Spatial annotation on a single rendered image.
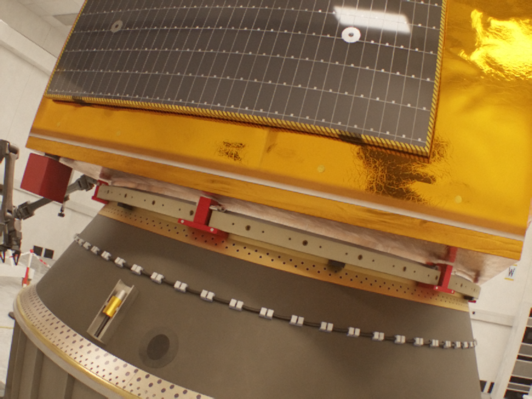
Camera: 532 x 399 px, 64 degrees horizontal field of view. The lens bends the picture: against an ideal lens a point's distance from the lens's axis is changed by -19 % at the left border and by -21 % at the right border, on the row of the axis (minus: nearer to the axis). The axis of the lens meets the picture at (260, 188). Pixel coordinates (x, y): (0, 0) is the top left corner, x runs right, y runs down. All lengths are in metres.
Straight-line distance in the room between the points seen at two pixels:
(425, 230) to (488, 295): 8.51
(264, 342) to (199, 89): 0.69
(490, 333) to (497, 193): 8.56
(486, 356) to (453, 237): 8.61
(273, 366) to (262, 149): 0.55
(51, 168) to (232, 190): 0.75
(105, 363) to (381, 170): 0.87
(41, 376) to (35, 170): 0.74
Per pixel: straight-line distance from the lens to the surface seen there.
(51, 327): 1.57
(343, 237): 1.44
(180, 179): 1.39
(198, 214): 1.43
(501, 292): 9.71
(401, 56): 1.27
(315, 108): 1.25
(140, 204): 1.60
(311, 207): 1.23
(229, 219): 1.41
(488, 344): 9.71
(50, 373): 1.57
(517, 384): 9.07
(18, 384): 1.84
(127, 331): 1.39
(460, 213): 1.18
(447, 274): 1.60
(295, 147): 1.28
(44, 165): 1.79
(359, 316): 1.41
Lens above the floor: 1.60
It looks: 8 degrees up
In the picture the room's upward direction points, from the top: 16 degrees clockwise
